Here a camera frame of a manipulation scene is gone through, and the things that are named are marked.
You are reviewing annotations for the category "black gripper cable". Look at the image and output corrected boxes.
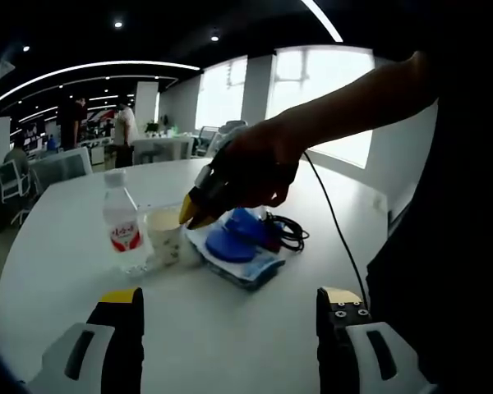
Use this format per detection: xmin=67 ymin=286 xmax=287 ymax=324
xmin=302 ymin=150 xmax=371 ymax=311

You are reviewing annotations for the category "white office chair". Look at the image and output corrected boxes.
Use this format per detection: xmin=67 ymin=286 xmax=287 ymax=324
xmin=0 ymin=158 xmax=36 ymax=225

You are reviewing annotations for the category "person's black clothing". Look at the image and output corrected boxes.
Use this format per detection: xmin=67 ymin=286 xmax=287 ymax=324
xmin=365 ymin=94 xmax=493 ymax=383

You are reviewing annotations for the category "blue tissue pack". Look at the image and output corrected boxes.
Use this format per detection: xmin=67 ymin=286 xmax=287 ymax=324
xmin=225 ymin=206 xmax=284 ymax=251

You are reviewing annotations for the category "white table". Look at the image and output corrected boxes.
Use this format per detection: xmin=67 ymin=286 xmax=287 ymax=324
xmin=0 ymin=158 xmax=391 ymax=394

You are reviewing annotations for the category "grey mesh office chair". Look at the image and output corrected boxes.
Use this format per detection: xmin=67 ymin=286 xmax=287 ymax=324
xmin=28 ymin=146 xmax=94 ymax=181

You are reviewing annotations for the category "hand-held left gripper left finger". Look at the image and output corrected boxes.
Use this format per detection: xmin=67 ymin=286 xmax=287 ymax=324
xmin=28 ymin=286 xmax=145 ymax=394

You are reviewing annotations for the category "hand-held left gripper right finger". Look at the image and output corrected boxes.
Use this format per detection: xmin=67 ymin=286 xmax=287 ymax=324
xmin=316 ymin=286 xmax=436 ymax=394

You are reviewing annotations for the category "white paper cup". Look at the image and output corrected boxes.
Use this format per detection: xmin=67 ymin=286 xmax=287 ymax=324
xmin=145 ymin=206 xmax=190 ymax=268

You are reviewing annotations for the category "person's right hand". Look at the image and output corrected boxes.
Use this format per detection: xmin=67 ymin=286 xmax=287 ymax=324
xmin=213 ymin=113 xmax=310 ymax=210

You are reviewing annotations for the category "clear plastic water bottle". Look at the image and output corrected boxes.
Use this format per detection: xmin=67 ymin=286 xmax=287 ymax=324
xmin=101 ymin=168 xmax=149 ymax=277

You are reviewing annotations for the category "blue wet wipes pack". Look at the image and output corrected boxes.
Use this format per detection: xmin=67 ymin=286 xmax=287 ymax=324
xmin=184 ymin=217 xmax=287 ymax=291

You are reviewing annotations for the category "white office desk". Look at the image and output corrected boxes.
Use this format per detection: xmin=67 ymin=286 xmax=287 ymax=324
xmin=131 ymin=137 xmax=194 ymax=165

